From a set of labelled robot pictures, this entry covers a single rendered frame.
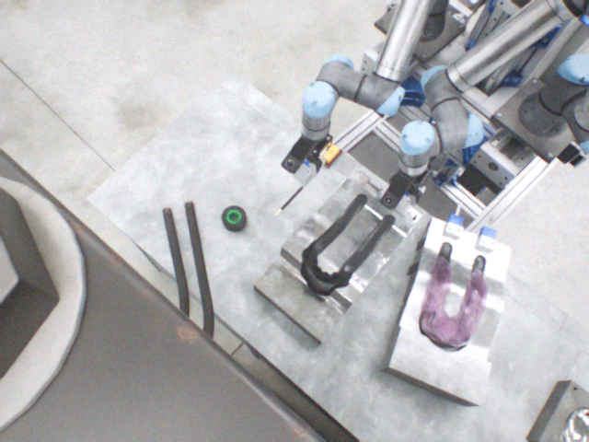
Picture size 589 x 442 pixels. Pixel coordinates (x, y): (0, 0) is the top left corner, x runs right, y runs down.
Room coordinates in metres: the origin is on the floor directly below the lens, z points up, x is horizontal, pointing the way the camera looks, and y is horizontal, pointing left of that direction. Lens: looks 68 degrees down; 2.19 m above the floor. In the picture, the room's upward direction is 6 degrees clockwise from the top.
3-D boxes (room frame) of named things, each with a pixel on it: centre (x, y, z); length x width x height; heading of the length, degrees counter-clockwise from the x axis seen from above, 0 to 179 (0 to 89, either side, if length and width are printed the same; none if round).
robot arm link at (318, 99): (0.70, -0.03, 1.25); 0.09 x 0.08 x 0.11; 161
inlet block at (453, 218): (0.61, -0.51, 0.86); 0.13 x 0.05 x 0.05; 163
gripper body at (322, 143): (0.70, -0.03, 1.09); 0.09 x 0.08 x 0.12; 146
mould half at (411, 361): (0.33, -0.49, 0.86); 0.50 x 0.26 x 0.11; 163
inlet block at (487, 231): (0.58, -0.61, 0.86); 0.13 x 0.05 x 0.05; 163
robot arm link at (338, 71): (0.79, -0.08, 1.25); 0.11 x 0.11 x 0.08; 71
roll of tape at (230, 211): (0.55, 0.20, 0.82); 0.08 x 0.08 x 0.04
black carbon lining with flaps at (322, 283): (0.47, -0.16, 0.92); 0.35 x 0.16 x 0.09; 146
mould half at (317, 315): (0.46, -0.15, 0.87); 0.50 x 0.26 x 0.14; 146
